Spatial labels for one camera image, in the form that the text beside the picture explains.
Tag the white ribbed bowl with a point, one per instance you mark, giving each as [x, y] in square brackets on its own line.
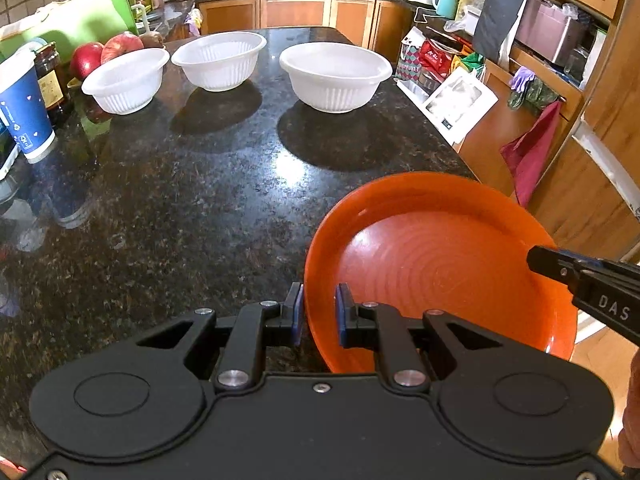
[334, 78]
[220, 62]
[128, 83]

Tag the red snack bag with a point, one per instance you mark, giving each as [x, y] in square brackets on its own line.
[435, 55]

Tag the red apple left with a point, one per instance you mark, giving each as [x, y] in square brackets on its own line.
[85, 59]

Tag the white window gift box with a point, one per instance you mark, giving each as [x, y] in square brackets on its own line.
[458, 105]

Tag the person's right hand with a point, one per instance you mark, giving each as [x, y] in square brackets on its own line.
[628, 438]

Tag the brown kiwi fruit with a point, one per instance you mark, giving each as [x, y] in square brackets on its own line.
[152, 40]

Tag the green cutting board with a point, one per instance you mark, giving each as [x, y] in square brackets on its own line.
[69, 24]

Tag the orange plastic plate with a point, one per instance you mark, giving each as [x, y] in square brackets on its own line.
[422, 240]

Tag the purple rubber glove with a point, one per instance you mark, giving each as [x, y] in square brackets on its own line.
[521, 79]

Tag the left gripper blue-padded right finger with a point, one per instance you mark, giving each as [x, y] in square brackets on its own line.
[381, 329]

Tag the blue paper coffee cup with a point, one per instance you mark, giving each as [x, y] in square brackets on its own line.
[22, 106]

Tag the dark hanging apron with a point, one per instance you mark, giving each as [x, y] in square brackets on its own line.
[496, 29]

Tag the red apple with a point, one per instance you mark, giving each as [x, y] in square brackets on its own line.
[85, 59]
[123, 43]

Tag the red hanging cloth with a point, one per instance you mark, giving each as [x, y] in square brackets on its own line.
[525, 156]

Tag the teal electric kettle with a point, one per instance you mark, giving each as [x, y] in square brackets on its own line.
[446, 8]

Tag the red apple right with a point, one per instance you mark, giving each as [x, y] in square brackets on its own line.
[123, 43]

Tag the dark sauce jar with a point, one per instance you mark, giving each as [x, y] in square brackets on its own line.
[53, 85]

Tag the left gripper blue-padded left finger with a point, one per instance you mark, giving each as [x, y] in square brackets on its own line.
[245, 337]

